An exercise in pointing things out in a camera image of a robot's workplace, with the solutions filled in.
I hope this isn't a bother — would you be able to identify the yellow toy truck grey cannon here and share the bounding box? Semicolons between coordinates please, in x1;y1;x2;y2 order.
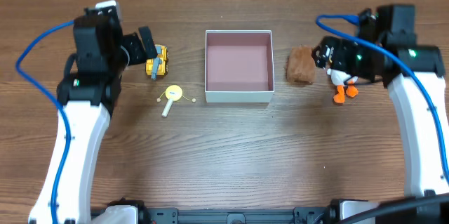
145;44;169;80

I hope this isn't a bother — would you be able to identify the white plush duck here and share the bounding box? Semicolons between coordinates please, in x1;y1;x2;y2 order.
326;68;358;105

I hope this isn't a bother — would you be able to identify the brown furry plush toy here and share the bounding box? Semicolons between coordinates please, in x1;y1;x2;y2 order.
286;46;316;84

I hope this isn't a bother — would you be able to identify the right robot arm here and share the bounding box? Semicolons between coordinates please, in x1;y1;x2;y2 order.
311;4;448;197

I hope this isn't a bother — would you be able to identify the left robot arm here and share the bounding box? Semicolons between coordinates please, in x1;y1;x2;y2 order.
28;15;156;223

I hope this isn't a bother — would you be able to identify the yellow rattle drum toy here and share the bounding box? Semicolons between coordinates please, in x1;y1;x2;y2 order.
156;85;196;118

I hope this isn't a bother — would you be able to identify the white cardboard box pink inside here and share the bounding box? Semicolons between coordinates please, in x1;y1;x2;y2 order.
204;30;275;103

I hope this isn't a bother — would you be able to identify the blue right cable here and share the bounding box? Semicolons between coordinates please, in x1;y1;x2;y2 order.
314;13;449;186

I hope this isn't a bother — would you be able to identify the blue cable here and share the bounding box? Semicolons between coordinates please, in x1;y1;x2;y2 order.
15;19;76;224
314;13;449;186

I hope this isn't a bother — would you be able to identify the blue left cable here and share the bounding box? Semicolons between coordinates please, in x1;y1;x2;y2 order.
15;19;76;224

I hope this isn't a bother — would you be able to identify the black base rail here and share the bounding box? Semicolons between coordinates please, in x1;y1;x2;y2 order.
134;207;327;224

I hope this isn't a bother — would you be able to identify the thick black cable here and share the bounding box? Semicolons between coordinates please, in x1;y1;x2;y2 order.
342;192;449;224

